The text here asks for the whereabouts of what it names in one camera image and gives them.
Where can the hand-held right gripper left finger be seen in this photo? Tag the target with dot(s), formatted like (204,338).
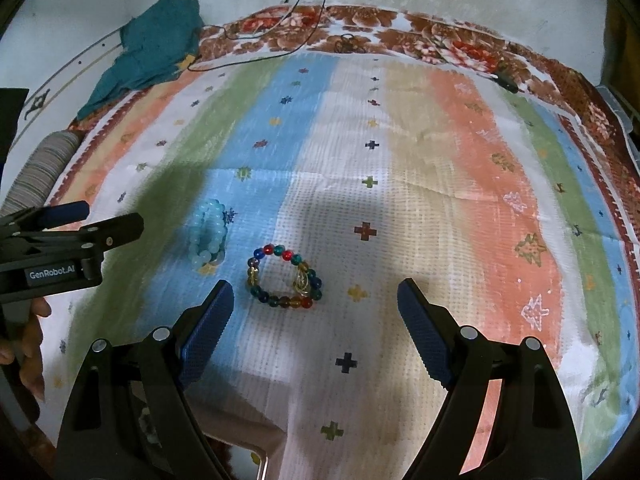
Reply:
(207,332)

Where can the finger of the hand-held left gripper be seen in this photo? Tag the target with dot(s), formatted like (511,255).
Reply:
(117,227)
(62,212)

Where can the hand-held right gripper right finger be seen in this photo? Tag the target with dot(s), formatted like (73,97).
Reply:
(422,332)

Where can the silver metal tin box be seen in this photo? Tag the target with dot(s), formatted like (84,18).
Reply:
(245,465)

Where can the person's left hand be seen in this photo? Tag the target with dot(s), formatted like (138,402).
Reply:
(30,340)

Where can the grey striped bolster pillow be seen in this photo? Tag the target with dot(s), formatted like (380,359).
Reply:
(40,170)

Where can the striped patterned mat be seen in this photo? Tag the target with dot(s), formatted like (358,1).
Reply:
(400,160)

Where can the teal cloth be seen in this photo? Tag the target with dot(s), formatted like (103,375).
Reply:
(150,45)

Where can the black charger plug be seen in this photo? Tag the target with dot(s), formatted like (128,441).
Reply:
(507,82)

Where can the clear plastic container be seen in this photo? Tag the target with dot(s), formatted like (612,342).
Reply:
(620,115)

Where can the yellow curtain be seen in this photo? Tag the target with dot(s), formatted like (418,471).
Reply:
(622,45)

